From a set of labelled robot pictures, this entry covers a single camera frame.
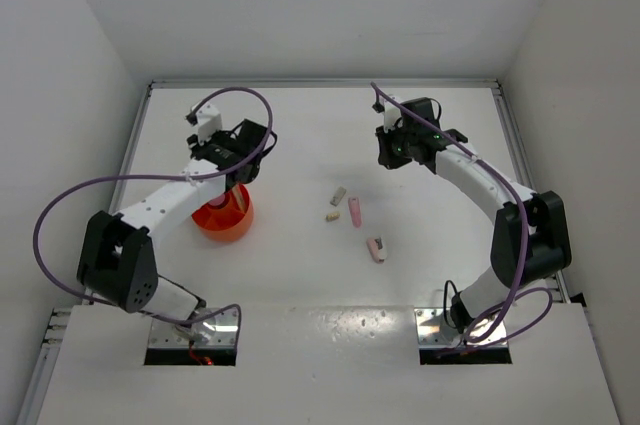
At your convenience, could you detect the pink correction tape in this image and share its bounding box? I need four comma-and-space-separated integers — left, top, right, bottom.
348, 197, 362, 228

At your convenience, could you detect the small yellow eraser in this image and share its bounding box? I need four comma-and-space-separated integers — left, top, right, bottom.
325, 211, 341, 222

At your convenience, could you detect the beige pencil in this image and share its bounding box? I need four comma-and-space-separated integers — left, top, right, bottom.
231, 184, 247, 214

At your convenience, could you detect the pink capped glue bottle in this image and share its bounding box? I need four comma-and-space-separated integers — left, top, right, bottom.
207, 195, 227, 207

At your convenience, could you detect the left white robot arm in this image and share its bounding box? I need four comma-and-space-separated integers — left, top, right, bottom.
76, 119, 277, 326

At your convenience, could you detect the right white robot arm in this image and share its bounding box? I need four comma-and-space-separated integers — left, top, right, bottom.
373, 94, 572, 333

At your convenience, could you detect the orange round organizer container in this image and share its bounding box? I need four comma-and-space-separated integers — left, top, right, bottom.
191, 184, 254, 243

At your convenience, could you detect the grey eraser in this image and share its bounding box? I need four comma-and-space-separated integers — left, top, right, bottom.
330, 186, 347, 207

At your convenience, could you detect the pink mini stapler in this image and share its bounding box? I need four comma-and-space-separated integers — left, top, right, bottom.
366, 236, 388, 263

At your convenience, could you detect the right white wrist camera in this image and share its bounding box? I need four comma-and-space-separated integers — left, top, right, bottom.
372, 96, 402, 132

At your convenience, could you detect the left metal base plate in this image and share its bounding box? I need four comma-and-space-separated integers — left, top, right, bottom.
148, 309, 239, 350

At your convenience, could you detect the metal base plate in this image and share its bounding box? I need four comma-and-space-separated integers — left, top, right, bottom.
414, 307, 507, 350
148, 309, 239, 350

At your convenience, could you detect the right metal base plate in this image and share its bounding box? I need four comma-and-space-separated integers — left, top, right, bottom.
414, 307, 507, 350

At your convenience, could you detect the aluminium frame rail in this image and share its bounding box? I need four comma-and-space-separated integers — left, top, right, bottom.
39, 80, 564, 424

